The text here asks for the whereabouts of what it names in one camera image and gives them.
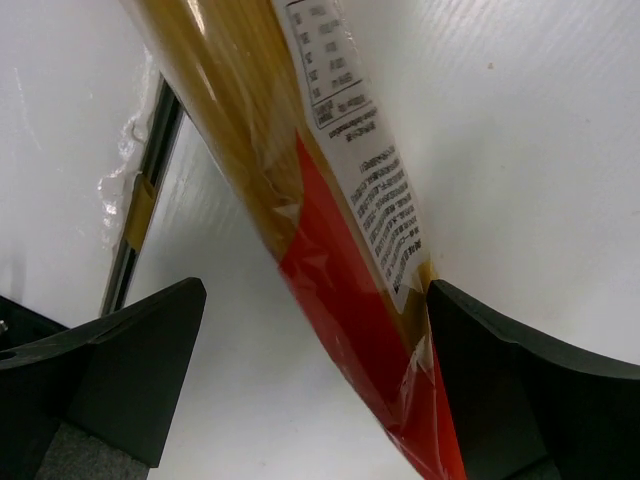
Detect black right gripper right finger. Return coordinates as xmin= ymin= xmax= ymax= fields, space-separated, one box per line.
xmin=427 ymin=280 xmax=639 ymax=479

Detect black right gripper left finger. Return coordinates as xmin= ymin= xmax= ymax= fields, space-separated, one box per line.
xmin=1 ymin=278 xmax=206 ymax=479

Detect red spaghetti bag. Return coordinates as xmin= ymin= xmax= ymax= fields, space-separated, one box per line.
xmin=125 ymin=1 xmax=466 ymax=479

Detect aluminium table edge rail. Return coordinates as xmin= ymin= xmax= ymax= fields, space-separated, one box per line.
xmin=100 ymin=80 xmax=183 ymax=315

